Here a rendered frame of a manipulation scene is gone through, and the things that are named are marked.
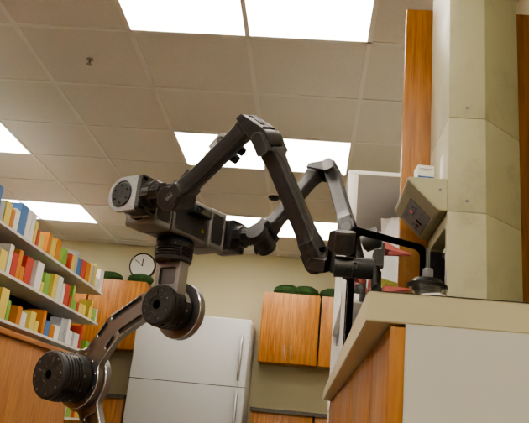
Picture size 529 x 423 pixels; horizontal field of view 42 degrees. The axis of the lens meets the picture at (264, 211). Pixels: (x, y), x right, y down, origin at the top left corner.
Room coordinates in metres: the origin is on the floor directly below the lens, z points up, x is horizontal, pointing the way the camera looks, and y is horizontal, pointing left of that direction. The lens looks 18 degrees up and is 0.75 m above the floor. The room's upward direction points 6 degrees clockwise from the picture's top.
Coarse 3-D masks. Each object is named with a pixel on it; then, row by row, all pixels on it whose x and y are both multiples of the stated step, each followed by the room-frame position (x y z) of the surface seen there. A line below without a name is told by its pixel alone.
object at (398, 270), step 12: (360, 240) 2.06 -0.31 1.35; (372, 240) 2.08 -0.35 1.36; (360, 252) 2.06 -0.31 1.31; (372, 252) 2.08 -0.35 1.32; (408, 252) 2.15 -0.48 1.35; (384, 264) 2.10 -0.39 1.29; (396, 264) 2.13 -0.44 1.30; (408, 264) 2.15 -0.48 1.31; (384, 276) 2.11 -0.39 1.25; (396, 276) 2.13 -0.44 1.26; (408, 276) 2.15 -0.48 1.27
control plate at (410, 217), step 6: (408, 204) 2.04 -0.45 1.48; (414, 204) 2.00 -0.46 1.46; (408, 210) 2.08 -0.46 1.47; (414, 210) 2.03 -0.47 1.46; (420, 210) 1.99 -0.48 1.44; (402, 216) 2.16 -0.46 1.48; (408, 216) 2.12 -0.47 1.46; (414, 216) 2.07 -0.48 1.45; (426, 216) 1.99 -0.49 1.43; (408, 222) 2.16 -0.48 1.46; (414, 222) 2.12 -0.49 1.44; (426, 222) 2.03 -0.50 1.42; (414, 228) 2.16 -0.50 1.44; (420, 228) 2.12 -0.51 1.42; (420, 234) 2.16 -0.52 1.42
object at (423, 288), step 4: (412, 280) 1.77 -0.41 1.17; (416, 280) 1.76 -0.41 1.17; (420, 280) 1.75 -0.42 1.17; (424, 280) 1.74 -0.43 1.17; (428, 280) 1.74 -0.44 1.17; (432, 280) 1.74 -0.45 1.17; (416, 284) 1.75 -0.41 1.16; (420, 284) 1.75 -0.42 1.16; (424, 284) 1.74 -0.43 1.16; (444, 284) 1.75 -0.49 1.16; (408, 288) 1.80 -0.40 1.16; (412, 288) 1.78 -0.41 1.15; (416, 288) 1.76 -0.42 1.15; (420, 288) 1.76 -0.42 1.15; (424, 288) 1.75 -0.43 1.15; (428, 288) 1.75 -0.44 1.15; (432, 288) 1.75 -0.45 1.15; (436, 288) 1.75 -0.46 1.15; (440, 288) 1.76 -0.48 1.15; (444, 288) 1.76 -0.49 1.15; (412, 292) 1.77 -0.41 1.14; (416, 292) 1.76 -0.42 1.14; (420, 292) 1.76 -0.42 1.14; (424, 292) 1.75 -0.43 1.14; (428, 292) 1.75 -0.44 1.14; (432, 292) 1.75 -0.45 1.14; (436, 292) 1.75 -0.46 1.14; (440, 292) 1.76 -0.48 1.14; (444, 292) 1.80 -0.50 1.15
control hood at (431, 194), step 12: (408, 180) 1.90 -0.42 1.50; (420, 180) 1.88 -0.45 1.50; (432, 180) 1.88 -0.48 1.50; (444, 180) 1.88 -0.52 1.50; (408, 192) 1.96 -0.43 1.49; (420, 192) 1.89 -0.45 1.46; (432, 192) 1.88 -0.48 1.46; (444, 192) 1.88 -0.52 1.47; (420, 204) 1.96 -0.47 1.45; (432, 204) 1.88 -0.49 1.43; (444, 204) 1.88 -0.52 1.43; (432, 216) 1.95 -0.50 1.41; (432, 228) 2.06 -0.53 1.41
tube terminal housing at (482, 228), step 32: (448, 128) 1.88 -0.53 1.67; (480, 128) 1.87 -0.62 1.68; (448, 160) 1.88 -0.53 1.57; (480, 160) 1.87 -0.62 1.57; (512, 160) 1.97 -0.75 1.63; (448, 192) 1.88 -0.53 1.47; (480, 192) 1.87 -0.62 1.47; (512, 192) 1.96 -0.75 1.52; (448, 224) 1.88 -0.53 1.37; (480, 224) 1.87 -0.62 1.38; (512, 224) 1.96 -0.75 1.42; (448, 256) 1.88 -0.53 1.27; (480, 256) 1.87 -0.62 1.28; (512, 256) 1.96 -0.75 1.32; (448, 288) 1.88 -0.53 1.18; (480, 288) 1.87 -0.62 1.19; (512, 288) 1.96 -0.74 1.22
